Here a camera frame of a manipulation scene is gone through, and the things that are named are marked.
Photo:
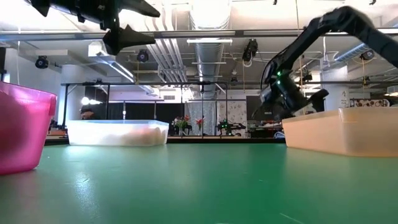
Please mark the person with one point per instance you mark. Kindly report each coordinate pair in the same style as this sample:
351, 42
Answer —
87, 114

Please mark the patterned wall panel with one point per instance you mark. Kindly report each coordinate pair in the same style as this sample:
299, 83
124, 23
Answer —
370, 103

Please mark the silver rig crossbar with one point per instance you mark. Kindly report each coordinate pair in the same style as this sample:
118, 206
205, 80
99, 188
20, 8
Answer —
186, 33

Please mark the tan plastic basket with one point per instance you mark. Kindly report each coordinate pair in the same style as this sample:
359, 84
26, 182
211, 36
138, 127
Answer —
342, 133

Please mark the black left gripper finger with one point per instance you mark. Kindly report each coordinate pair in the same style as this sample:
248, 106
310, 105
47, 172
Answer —
140, 7
124, 40

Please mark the green table mat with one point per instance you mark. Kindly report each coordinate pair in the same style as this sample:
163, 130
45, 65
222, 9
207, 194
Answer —
199, 193

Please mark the black table frame rail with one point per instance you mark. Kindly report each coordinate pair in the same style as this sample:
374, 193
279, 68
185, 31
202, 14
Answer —
217, 140

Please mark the silver ventilation duct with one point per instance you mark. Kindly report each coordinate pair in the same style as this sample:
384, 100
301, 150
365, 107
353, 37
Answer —
208, 53

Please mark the ceiling light bar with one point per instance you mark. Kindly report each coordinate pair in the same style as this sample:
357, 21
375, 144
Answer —
208, 40

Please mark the red flower bouquet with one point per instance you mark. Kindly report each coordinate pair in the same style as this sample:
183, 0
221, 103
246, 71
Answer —
200, 122

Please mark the small black robot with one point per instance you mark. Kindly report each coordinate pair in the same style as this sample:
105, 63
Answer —
230, 126

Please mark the clear white plastic basket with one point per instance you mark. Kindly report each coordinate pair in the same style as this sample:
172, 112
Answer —
102, 133

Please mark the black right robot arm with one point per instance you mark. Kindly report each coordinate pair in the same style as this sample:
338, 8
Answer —
342, 18

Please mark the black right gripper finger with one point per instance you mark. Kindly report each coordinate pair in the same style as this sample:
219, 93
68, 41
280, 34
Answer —
264, 113
318, 96

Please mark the white ceiling air unit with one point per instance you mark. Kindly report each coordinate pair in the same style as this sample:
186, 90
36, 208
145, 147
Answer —
99, 49

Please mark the corrugated grey duct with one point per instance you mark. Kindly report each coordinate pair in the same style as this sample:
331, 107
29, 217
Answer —
357, 49

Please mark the black curtain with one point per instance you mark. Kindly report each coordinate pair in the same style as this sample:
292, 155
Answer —
140, 112

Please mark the mixed flower bouquet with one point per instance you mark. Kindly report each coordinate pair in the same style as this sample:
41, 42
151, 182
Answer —
182, 123

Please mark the pink plastic basket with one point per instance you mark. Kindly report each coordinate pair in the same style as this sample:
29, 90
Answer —
21, 130

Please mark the black metal rack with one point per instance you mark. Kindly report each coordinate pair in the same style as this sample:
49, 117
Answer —
140, 84

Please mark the black ceiling spot lamp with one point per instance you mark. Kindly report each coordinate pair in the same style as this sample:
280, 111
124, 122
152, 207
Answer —
367, 55
142, 56
41, 62
250, 49

